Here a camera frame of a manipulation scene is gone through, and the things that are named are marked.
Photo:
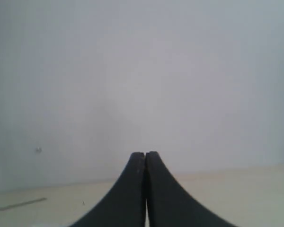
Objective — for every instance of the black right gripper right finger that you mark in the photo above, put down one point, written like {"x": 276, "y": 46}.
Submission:
{"x": 169, "y": 204}

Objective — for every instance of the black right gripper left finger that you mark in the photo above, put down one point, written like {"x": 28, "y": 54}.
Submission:
{"x": 125, "y": 203}

